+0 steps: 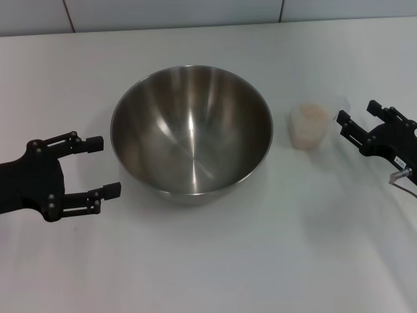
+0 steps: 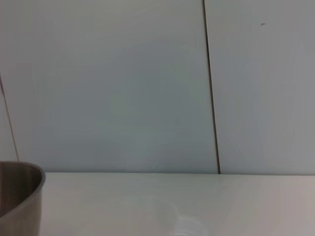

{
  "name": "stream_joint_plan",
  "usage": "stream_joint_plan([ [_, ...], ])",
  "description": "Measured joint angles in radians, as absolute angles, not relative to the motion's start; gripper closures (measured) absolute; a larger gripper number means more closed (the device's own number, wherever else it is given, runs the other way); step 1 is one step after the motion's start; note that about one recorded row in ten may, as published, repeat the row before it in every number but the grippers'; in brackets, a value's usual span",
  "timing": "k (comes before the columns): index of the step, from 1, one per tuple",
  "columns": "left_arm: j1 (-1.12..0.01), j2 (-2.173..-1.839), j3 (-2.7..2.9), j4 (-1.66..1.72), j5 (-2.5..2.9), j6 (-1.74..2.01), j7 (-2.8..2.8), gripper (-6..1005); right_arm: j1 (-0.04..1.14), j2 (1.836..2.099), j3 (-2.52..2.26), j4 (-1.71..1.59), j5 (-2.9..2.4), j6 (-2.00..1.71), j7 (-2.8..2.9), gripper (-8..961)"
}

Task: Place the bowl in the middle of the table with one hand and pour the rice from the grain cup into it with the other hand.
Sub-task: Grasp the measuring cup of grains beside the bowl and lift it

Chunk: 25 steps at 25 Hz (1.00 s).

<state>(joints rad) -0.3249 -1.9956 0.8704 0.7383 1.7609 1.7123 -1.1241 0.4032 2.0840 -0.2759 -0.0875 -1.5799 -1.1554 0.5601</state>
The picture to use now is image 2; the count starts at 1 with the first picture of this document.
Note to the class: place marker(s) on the large stainless steel bowl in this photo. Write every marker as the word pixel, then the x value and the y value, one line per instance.
pixel 17 196

